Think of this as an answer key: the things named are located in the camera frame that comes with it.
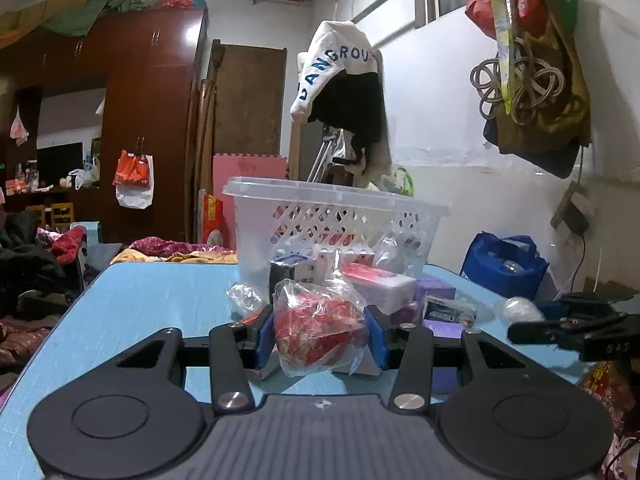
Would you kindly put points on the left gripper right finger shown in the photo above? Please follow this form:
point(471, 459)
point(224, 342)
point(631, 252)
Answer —
point(408, 349)

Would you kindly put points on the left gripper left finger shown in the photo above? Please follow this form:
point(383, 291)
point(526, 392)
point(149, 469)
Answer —
point(234, 349)

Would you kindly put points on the red item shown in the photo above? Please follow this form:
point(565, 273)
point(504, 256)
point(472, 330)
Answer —
point(319, 327)

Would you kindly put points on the clear plastic basket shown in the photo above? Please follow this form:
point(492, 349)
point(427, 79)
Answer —
point(279, 217)

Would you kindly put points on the pink white box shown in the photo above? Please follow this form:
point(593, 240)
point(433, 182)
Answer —
point(388, 291)

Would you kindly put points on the purple box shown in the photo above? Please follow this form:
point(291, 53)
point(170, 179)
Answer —
point(429, 286)

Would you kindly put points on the blue fabric bag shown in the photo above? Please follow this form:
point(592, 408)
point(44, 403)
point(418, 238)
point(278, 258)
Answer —
point(510, 266)

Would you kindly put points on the yellow blanket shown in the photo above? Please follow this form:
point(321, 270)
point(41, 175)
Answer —
point(132, 255)

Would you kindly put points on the green white shopping bag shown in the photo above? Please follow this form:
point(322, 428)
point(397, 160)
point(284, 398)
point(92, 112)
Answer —
point(399, 182)

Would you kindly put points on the pink foam mat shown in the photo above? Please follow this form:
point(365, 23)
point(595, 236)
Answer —
point(230, 166)

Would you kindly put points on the orange white shopping bag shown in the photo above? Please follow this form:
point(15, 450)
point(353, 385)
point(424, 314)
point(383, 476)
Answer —
point(134, 180)

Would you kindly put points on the hanging brown bag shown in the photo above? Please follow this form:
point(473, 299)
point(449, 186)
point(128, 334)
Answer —
point(551, 117)

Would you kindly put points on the brown wooden door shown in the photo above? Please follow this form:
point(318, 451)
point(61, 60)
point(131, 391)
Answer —
point(248, 98)

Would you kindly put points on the white hooded garment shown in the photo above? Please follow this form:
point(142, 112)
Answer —
point(340, 84)

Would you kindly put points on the dark red wooden wardrobe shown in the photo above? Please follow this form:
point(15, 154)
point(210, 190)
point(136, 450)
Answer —
point(147, 63)

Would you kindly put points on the red hanging bag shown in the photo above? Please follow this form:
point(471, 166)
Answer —
point(496, 16)

